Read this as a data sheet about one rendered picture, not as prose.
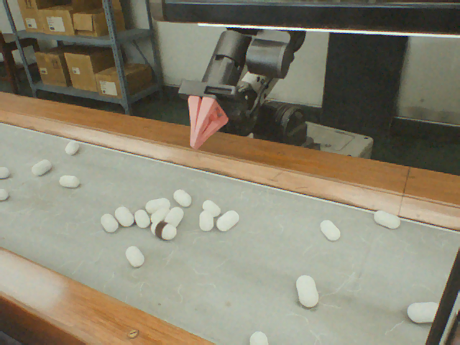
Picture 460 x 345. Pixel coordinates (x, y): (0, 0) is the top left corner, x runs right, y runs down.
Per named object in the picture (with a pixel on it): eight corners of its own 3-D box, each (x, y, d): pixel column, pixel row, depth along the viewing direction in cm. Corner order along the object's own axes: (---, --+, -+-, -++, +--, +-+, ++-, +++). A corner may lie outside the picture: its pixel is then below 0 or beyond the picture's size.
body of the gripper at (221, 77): (231, 96, 57) (247, 55, 59) (176, 89, 61) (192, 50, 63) (245, 117, 62) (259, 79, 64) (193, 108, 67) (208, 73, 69)
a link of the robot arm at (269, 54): (244, 19, 70) (231, -12, 62) (305, 26, 66) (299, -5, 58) (225, 77, 69) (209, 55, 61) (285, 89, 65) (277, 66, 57)
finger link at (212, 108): (197, 141, 56) (218, 87, 58) (158, 133, 59) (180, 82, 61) (214, 159, 62) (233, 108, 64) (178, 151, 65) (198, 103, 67)
